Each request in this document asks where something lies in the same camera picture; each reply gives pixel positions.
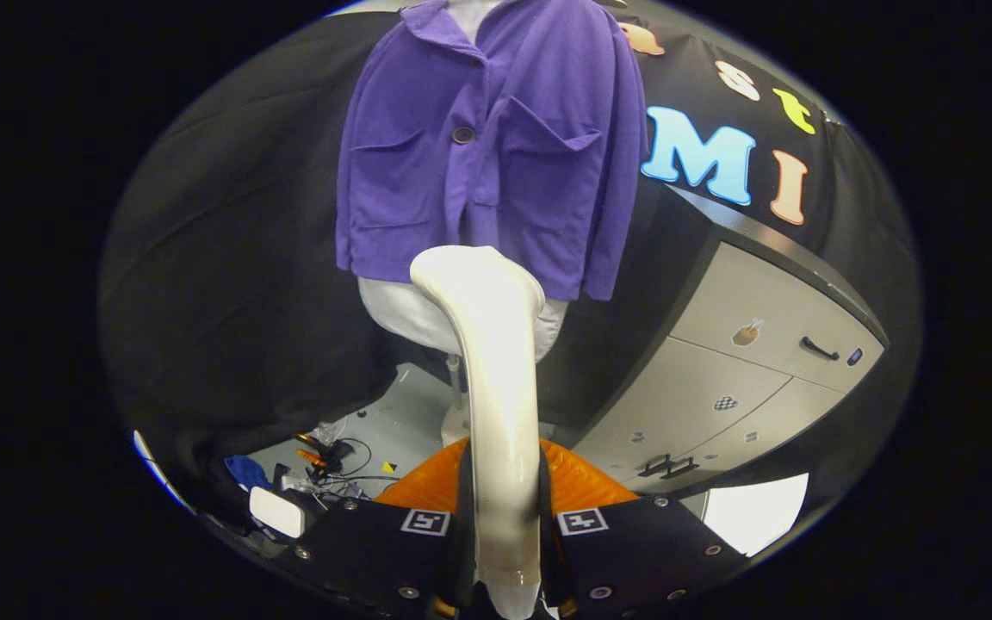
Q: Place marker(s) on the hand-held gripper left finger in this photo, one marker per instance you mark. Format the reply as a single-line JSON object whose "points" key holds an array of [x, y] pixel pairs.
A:
{"points": [[375, 551]]}

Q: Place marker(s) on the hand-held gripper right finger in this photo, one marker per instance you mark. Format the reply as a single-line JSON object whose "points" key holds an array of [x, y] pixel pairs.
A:
{"points": [[634, 551]]}

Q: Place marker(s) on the white garment steamer head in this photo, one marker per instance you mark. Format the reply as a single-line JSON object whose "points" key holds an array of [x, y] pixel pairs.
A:
{"points": [[496, 387]]}

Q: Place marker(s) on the purple jacket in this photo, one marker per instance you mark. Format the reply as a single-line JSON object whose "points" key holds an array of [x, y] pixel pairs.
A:
{"points": [[427, 189]]}

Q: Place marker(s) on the white rounded box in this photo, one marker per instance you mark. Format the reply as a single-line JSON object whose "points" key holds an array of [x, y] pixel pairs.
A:
{"points": [[276, 512]]}

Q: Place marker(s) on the blue cloth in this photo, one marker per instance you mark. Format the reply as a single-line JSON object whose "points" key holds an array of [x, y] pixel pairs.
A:
{"points": [[246, 471]]}

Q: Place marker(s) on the grey cabinet with dark top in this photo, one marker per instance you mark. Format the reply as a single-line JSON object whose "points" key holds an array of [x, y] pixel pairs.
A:
{"points": [[746, 379]]}

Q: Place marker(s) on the white ironing board cover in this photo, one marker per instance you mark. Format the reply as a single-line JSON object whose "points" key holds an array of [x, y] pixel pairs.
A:
{"points": [[401, 314]]}

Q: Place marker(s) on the black backdrop cloth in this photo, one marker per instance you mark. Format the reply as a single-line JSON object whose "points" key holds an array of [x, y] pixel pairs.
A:
{"points": [[238, 258]]}

